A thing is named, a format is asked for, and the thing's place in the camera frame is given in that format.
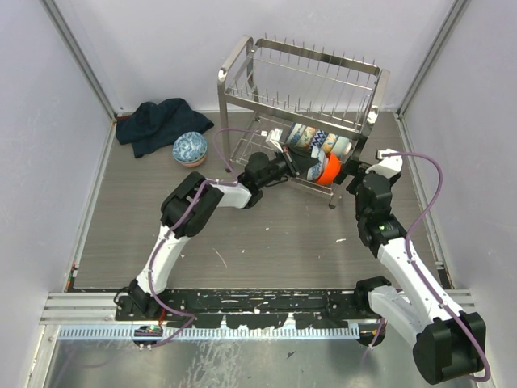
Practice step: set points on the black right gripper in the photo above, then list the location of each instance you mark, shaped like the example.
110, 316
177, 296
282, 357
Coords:
355, 167

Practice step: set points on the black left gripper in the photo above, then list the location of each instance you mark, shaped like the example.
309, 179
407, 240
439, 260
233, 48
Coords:
296, 165

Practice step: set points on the plain orange bowl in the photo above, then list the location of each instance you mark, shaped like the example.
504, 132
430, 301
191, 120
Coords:
330, 171

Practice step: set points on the blue white floral bowl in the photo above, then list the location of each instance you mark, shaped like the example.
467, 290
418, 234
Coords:
314, 172

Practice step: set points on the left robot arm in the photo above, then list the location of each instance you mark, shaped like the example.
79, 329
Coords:
187, 210

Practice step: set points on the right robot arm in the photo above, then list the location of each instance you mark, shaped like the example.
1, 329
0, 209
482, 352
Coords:
446, 341

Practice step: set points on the stainless steel dish rack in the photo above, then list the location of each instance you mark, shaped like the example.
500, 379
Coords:
283, 83

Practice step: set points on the green grid back bowl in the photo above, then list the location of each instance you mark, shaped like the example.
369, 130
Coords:
341, 147

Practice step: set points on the orange floral back bowl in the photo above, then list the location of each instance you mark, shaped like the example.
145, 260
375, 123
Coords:
307, 137

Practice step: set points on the blue swirl back bowl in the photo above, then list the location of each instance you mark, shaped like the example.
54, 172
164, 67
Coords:
295, 133

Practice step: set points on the yellow orange back bowl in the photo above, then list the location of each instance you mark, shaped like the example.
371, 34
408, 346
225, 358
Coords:
329, 143

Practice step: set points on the dark blue crumpled cloth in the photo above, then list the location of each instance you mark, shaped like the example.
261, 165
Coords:
156, 125

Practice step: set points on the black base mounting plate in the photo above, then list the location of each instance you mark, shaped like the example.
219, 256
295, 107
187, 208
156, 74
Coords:
248, 308

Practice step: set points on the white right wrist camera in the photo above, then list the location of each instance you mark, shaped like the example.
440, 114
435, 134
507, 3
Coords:
389, 163

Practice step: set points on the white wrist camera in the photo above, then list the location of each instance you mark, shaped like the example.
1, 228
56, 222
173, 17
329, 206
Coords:
389, 163
273, 139

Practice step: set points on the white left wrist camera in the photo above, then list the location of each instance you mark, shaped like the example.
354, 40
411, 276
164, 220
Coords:
273, 139

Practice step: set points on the slotted cable duct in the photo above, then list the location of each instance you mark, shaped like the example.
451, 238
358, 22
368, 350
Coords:
134, 331

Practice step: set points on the aluminium frame rail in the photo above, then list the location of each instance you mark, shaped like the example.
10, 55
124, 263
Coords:
89, 308

